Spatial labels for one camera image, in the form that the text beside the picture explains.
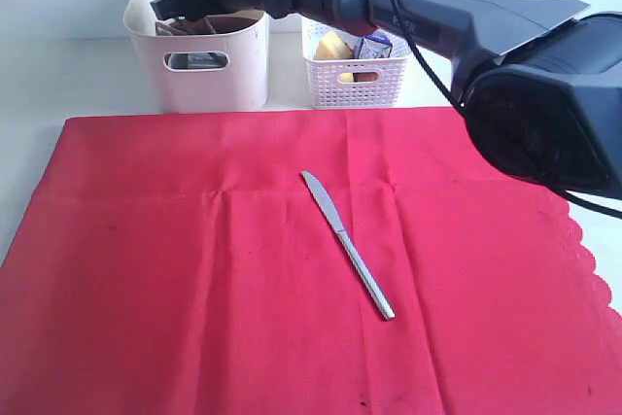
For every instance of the brown wooden plate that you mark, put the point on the brown wooden plate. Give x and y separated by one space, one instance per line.
212 25

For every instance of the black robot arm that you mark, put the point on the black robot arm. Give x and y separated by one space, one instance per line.
537 82

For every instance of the yellow lemon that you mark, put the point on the yellow lemon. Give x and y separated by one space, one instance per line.
346 78

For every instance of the stainless steel cup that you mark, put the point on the stainless steel cup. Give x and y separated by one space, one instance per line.
197 61

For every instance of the blue white milk carton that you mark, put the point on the blue white milk carton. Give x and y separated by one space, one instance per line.
374 46

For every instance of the cream plastic bin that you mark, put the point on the cream plastic bin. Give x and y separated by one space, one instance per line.
241 86

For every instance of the brown wooden spoon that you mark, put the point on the brown wooden spoon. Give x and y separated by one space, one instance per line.
172 29

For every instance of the orange fried chicken nugget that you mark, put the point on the orange fried chicken nugget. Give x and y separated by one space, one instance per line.
365 77

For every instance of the red table cloth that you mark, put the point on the red table cloth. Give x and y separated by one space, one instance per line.
179 264

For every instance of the yellow cheese wedge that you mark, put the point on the yellow cheese wedge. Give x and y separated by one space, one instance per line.
332 47

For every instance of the white perforated plastic basket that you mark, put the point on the white perforated plastic basket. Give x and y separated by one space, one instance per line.
323 75

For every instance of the silver table knife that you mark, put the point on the silver table knife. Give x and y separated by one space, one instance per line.
331 214

